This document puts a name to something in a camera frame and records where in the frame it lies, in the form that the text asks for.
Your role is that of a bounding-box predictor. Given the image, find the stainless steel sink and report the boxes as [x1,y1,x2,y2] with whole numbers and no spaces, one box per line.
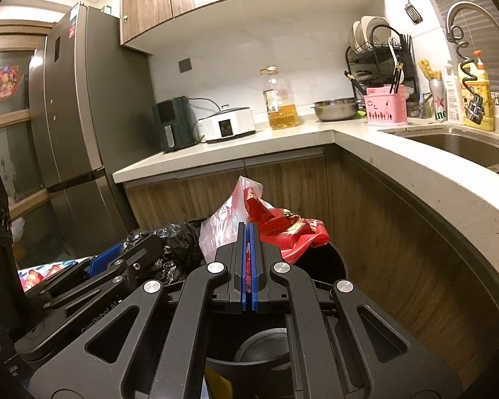
[389,127,499,184]

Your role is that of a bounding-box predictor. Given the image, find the clear plastic bag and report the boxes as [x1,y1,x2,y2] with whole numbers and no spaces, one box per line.
[199,176,275,267]

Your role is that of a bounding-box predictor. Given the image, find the beer can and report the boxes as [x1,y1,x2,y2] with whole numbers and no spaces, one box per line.
[429,78,449,123]

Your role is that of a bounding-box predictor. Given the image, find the white pump bottle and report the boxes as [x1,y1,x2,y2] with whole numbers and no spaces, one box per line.
[446,62,466,125]

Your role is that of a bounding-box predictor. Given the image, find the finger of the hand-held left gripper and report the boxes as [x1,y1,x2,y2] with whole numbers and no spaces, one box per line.
[46,233,167,310]
[23,244,123,300]

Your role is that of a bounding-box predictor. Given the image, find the black coffee machine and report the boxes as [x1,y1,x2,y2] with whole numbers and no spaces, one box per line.
[152,96,198,153]

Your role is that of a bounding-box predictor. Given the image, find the black trash bag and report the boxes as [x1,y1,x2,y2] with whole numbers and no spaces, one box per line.
[125,221,211,287]

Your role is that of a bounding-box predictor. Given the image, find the white electric cooker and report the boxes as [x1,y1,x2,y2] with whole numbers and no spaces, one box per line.
[197,105,256,144]

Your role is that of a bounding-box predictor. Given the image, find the pink utensil basket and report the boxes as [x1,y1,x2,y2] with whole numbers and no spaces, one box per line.
[364,85,409,126]

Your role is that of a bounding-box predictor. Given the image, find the wooden lower cabinet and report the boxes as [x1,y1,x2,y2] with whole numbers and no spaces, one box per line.
[122,145,499,383]

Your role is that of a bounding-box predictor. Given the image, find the bundle of black chopsticks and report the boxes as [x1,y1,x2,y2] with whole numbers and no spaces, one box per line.
[398,33,414,92]

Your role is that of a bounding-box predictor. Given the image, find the black trash bin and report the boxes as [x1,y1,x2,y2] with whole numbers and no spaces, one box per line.
[183,218,350,399]

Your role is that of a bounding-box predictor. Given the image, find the black dish rack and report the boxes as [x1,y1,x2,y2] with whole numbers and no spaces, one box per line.
[344,25,420,102]

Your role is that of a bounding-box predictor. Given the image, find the wooden framed glass door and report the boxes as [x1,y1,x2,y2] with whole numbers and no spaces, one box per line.
[0,21,55,271]

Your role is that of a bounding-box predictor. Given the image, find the steel spring faucet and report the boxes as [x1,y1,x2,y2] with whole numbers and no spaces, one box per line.
[446,2,499,127]

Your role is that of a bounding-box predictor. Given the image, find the red door decoration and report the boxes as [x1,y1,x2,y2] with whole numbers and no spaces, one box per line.
[0,64,23,101]

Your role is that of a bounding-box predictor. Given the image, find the cooking oil bottle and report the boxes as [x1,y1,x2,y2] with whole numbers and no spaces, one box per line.
[259,66,300,130]

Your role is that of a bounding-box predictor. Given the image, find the red plastic bag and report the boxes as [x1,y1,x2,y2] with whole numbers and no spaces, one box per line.
[243,183,331,264]

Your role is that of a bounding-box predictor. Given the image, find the stainless steel bowl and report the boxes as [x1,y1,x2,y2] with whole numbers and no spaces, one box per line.
[310,97,360,122]

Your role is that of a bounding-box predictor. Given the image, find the grey refrigerator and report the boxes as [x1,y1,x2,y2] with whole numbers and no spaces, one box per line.
[27,2,154,258]

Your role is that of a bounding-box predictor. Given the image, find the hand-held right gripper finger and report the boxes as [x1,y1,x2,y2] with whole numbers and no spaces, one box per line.
[248,222,468,399]
[29,221,250,399]

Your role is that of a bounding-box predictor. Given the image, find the yellow detergent bottle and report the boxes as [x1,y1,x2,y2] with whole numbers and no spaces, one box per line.
[463,50,496,131]

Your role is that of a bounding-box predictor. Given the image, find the white plate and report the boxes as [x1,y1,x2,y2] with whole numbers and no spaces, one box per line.
[360,16,394,47]
[348,21,363,51]

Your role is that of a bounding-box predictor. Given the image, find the yellow dish brush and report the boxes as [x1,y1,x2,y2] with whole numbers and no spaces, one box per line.
[418,59,441,80]

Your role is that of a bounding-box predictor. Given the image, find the floral blanket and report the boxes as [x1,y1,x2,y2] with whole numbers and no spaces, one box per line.
[17,258,90,294]

